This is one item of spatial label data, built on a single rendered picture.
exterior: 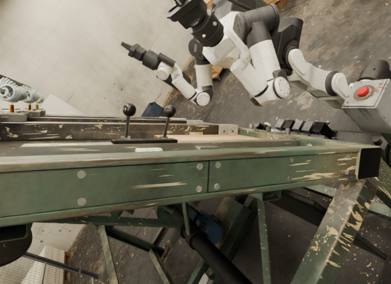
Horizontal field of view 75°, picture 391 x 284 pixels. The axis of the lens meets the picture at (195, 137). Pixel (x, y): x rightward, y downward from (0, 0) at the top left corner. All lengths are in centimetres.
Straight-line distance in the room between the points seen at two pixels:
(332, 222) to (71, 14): 623
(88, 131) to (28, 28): 542
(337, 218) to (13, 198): 92
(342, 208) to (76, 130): 106
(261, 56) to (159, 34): 591
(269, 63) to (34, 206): 84
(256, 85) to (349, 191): 49
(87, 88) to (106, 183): 580
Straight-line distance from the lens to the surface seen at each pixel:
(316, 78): 157
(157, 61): 140
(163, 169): 55
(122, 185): 53
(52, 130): 118
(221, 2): 132
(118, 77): 639
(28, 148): 76
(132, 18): 675
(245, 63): 90
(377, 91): 105
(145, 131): 121
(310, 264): 103
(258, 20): 105
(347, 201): 104
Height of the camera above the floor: 166
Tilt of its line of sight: 25 degrees down
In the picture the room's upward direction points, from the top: 55 degrees counter-clockwise
